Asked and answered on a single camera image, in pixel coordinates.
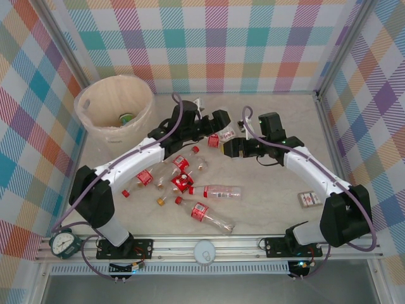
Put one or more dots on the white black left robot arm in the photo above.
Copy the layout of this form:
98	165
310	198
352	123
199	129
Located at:
139	155

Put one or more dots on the clear Coke bottle red cap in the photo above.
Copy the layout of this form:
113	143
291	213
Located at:
144	176
213	141
181	162
200	211

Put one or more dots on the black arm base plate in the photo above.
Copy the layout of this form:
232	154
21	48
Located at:
142	247
272	247

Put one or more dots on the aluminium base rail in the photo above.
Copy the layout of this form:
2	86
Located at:
177	245

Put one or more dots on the green red colourful label bottle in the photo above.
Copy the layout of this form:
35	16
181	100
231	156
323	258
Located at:
126	118

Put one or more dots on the black connector board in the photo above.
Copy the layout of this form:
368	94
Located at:
120	269
300	266

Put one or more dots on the orange cap red-black label bottle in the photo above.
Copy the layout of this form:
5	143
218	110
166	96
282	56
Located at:
182	183

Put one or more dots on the green alarm clock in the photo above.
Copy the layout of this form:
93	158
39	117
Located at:
63	245

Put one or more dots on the clear bottle white label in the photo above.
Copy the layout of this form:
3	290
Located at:
228	134

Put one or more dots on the aluminium frame post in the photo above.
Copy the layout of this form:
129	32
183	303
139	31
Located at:
60	35
348	44

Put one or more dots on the white round puck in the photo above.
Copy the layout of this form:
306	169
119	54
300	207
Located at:
202	248

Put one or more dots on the playing card box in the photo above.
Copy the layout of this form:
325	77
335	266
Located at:
308	199

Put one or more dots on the round light wooden bin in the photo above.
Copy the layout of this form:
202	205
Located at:
101	101

